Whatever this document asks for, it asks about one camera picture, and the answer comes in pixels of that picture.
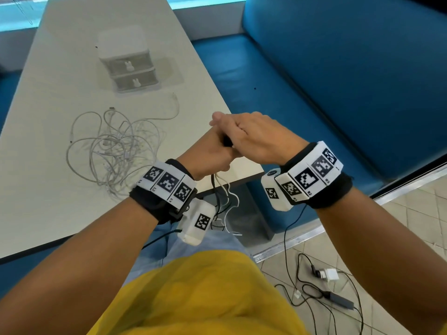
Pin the black marker wristband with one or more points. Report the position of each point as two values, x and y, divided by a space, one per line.
335 191
150 202

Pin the white power adapter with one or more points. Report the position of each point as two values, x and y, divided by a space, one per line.
330 274

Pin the person's right hand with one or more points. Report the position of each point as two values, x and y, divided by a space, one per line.
262 136

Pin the yellow shirt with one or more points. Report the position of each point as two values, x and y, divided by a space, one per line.
195 296

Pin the person's right forearm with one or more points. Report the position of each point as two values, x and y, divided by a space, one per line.
377 261

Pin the black power brick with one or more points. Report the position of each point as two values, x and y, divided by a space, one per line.
340 300

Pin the white mini drawer box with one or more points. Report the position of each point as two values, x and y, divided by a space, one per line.
122 41

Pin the person's left forearm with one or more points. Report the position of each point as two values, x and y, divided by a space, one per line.
70 268

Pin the blue sofa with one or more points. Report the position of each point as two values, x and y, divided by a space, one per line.
7 97
349 83

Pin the person's left hand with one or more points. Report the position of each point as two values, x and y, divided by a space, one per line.
206 156

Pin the blue jeans legs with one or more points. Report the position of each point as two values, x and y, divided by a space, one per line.
195 249

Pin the white charger on floor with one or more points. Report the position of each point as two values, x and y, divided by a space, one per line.
284 247

